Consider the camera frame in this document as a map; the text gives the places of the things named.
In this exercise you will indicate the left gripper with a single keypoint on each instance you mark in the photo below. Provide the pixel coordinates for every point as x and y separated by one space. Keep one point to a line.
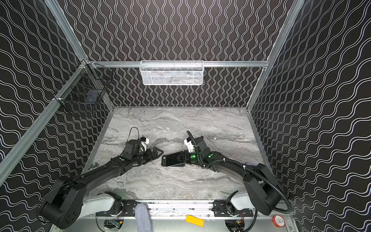
147 155

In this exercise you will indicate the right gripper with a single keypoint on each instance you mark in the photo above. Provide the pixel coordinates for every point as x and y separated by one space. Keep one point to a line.
187 158

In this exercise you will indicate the black phone screen up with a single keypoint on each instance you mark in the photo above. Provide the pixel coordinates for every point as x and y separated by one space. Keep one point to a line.
174 160

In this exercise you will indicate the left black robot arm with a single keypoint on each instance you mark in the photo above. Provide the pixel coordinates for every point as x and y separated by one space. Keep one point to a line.
63 204

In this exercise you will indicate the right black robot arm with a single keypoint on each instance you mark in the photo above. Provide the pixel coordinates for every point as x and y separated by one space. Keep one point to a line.
264 192

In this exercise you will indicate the grey cloth on table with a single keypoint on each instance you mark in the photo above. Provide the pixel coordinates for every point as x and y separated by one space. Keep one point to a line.
250 164

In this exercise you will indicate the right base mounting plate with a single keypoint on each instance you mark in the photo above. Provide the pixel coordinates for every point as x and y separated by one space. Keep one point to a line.
223 208

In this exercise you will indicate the base mounting plate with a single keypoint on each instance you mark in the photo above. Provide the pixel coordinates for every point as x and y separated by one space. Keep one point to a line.
124 209
223 208

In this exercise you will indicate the yellow card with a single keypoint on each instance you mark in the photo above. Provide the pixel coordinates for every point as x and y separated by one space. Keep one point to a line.
194 220

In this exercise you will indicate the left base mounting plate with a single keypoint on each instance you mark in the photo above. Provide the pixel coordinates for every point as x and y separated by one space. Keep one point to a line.
124 209

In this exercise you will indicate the grey cloth roll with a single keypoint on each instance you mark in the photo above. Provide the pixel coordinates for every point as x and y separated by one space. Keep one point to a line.
143 219

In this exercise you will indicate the white mesh basket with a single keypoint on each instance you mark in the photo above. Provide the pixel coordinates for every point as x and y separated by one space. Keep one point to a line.
172 72

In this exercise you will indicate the red tape roll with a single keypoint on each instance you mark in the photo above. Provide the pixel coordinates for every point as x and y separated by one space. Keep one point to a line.
279 221

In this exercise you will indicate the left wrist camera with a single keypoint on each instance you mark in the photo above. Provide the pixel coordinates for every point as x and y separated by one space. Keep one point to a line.
143 144

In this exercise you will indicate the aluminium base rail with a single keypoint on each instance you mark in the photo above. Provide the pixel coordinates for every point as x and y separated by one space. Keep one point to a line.
161 209

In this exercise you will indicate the black wire basket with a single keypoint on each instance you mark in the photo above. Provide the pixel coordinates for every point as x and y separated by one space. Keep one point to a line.
85 97

